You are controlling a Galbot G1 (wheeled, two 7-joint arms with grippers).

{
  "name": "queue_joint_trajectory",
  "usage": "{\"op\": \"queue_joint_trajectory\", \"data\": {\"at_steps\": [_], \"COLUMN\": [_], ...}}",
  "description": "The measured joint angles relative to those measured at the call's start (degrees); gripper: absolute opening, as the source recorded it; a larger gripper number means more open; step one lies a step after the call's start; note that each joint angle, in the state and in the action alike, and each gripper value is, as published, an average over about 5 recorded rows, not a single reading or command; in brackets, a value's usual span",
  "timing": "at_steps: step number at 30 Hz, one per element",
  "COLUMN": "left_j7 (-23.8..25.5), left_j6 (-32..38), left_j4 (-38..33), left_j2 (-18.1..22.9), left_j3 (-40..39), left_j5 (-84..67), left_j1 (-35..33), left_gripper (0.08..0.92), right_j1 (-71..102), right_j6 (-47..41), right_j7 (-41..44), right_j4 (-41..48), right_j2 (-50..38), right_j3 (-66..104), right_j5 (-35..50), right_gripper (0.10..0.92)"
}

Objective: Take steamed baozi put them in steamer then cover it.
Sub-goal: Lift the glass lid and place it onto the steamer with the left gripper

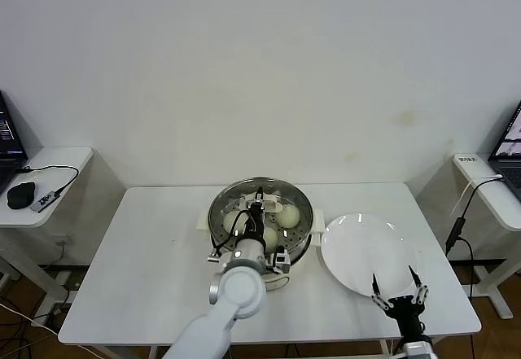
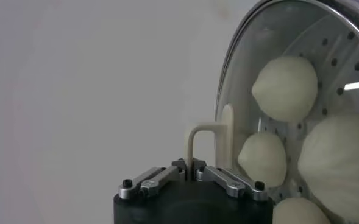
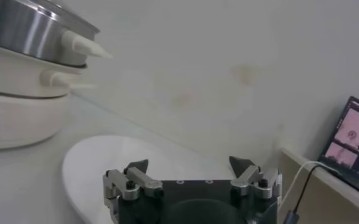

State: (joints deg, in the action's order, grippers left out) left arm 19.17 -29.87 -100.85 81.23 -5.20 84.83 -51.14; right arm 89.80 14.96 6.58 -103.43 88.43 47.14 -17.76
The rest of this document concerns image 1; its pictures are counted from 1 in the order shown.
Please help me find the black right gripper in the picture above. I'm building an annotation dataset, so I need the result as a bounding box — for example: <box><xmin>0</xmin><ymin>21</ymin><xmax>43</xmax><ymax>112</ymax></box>
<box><xmin>370</xmin><ymin>265</ymin><xmax>431</xmax><ymax>340</ymax></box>

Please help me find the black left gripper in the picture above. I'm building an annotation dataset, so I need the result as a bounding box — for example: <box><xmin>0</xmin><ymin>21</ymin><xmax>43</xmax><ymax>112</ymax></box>
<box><xmin>246</xmin><ymin>186</ymin><xmax>268</xmax><ymax>246</ymax></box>

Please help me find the white steamed baozi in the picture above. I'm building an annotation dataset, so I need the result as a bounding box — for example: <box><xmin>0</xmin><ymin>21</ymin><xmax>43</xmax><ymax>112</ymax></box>
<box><xmin>276</xmin><ymin>205</ymin><xmax>302</xmax><ymax>229</ymax></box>
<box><xmin>262</xmin><ymin>228</ymin><xmax>280</xmax><ymax>254</ymax></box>
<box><xmin>222</xmin><ymin>211</ymin><xmax>248</xmax><ymax>234</ymax></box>

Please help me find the perforated steel steamer basket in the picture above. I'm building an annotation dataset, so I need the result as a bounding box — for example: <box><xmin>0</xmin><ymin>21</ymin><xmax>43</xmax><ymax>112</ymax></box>
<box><xmin>207</xmin><ymin>177</ymin><xmax>315</xmax><ymax>263</ymax></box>

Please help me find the round white plate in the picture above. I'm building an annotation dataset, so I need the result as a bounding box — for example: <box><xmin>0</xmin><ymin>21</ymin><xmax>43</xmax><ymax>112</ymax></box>
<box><xmin>320</xmin><ymin>213</ymin><xmax>418</xmax><ymax>299</ymax></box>

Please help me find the cream electric cooker pot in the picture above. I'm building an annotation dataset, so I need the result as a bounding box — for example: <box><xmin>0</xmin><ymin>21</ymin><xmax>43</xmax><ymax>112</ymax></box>
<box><xmin>196</xmin><ymin>208</ymin><xmax>326</xmax><ymax>291</ymax></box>

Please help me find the white side desk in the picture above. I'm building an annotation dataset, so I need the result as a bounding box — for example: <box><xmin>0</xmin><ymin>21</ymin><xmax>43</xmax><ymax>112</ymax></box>
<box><xmin>0</xmin><ymin>147</ymin><xmax>94</xmax><ymax>317</ymax></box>
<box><xmin>450</xmin><ymin>153</ymin><xmax>521</xmax><ymax>319</ymax></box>

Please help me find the black open laptop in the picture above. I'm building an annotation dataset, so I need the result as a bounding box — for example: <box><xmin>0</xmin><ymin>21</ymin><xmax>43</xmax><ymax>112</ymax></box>
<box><xmin>486</xmin><ymin>99</ymin><xmax>521</xmax><ymax>205</ymax></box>
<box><xmin>0</xmin><ymin>91</ymin><xmax>28</xmax><ymax>197</ymax></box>

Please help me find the grey usb hub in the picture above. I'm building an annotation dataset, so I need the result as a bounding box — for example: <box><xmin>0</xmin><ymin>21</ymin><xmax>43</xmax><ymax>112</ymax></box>
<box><xmin>31</xmin><ymin>190</ymin><xmax>62</xmax><ymax>214</ymax></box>

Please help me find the black computer mouse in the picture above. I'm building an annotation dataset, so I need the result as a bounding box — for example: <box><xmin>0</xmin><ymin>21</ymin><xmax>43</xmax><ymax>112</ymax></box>
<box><xmin>6</xmin><ymin>182</ymin><xmax>37</xmax><ymax>211</ymax></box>

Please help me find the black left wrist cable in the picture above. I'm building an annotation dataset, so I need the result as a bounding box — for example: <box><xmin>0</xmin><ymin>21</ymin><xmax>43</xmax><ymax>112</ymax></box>
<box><xmin>211</xmin><ymin>210</ymin><xmax>261</xmax><ymax>256</ymax></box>

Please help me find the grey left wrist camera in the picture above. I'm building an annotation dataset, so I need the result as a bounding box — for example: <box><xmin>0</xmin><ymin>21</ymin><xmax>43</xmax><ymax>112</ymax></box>
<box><xmin>268</xmin><ymin>246</ymin><xmax>295</xmax><ymax>274</ymax></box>

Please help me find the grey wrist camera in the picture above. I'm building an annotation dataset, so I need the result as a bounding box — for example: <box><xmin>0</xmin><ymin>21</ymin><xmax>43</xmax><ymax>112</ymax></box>
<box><xmin>268</xmin><ymin>246</ymin><xmax>295</xmax><ymax>274</ymax></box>
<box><xmin>397</xmin><ymin>337</ymin><xmax>436</xmax><ymax>359</ymax></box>

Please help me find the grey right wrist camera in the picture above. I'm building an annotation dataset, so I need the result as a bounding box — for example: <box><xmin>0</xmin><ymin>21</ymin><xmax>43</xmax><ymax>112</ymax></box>
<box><xmin>397</xmin><ymin>337</ymin><xmax>436</xmax><ymax>359</ymax></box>

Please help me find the white cable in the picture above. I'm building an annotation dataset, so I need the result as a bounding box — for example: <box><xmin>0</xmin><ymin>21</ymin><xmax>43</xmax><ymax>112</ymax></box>
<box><xmin>449</xmin><ymin>174</ymin><xmax>504</xmax><ymax>217</ymax></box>

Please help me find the thin black usb cable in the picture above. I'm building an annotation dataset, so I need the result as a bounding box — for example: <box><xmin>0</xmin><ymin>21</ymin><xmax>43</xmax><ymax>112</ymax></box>
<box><xmin>15</xmin><ymin>165</ymin><xmax>80</xmax><ymax>195</ymax></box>

